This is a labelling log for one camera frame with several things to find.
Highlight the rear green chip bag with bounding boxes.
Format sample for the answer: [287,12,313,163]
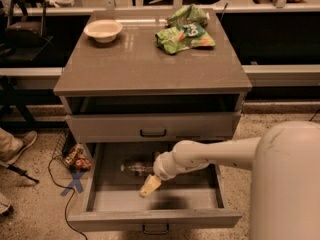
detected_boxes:
[166,4,208,27]

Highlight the clear plastic water bottle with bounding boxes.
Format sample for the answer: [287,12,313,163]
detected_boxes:
[120,161,153,177]

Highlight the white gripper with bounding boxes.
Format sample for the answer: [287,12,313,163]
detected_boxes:
[139,152,179,198]

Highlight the white bowl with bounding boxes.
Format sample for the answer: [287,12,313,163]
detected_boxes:
[84,20,122,43]

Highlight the closed upper grey drawer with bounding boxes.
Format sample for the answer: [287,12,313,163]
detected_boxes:
[66,112,240,143]

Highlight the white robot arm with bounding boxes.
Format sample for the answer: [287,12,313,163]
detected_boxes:
[140,121,320,240]

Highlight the open bottom grey drawer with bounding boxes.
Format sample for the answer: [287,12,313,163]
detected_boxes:
[67,142,241,234]

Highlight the wire basket with snacks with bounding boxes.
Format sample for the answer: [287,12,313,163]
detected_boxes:
[53,128,92,171]

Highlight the green chip bag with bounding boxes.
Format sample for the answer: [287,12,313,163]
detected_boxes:
[155,23,215,55]
[166,4,208,27]

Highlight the black floor cable left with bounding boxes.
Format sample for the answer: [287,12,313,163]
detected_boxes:
[47,157,88,240]

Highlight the blue tape cross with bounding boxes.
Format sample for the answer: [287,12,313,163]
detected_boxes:
[61,170,85,196]

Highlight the black rod on floor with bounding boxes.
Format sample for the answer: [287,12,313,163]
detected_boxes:
[7,165,39,184]

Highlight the front green chip bag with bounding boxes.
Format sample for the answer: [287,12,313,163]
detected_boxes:
[155,23,215,55]

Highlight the black chair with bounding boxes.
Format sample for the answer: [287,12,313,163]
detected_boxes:
[0,0,51,63]

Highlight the person's grey shoe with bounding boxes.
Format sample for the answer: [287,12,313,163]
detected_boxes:
[0,128,38,165]

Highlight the grey drawer cabinet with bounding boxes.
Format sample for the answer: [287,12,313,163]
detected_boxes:
[53,7,253,233]

